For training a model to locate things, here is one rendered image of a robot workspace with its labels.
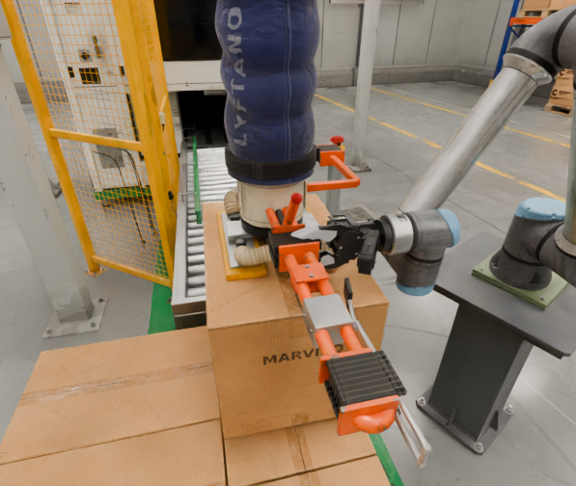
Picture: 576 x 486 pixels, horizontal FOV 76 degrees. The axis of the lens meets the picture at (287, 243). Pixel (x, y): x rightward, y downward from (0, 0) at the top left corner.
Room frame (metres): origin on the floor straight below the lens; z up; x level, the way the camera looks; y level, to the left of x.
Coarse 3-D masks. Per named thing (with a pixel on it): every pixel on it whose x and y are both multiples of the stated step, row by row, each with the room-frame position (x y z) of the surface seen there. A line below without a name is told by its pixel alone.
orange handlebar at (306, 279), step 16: (336, 160) 1.15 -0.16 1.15; (352, 176) 1.01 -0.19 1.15; (272, 208) 0.81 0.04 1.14; (272, 224) 0.73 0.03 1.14; (288, 256) 0.60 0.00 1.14; (304, 256) 0.61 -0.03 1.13; (304, 272) 0.54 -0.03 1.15; (320, 272) 0.54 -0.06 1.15; (304, 288) 0.50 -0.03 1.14; (320, 288) 0.51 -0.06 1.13; (320, 336) 0.39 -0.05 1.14; (352, 336) 0.39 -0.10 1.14; (336, 352) 0.36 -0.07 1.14; (368, 416) 0.26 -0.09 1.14; (384, 416) 0.26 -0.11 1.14; (368, 432) 0.25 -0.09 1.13
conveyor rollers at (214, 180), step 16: (192, 160) 2.97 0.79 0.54; (208, 160) 3.00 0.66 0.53; (224, 160) 2.95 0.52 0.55; (192, 176) 2.61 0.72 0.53; (208, 176) 2.57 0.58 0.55; (224, 176) 2.59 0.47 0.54; (208, 192) 2.30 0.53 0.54; (224, 192) 2.31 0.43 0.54; (192, 208) 2.09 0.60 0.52; (192, 224) 1.84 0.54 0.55; (192, 240) 1.66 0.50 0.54; (192, 256) 1.49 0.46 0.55; (192, 272) 1.39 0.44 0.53
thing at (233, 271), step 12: (228, 216) 0.98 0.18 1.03; (228, 240) 0.84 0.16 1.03; (240, 240) 0.80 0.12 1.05; (252, 240) 0.84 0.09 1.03; (228, 252) 0.79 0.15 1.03; (228, 264) 0.74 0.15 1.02; (264, 264) 0.74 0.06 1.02; (228, 276) 0.70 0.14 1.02; (240, 276) 0.70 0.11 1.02; (252, 276) 0.71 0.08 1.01
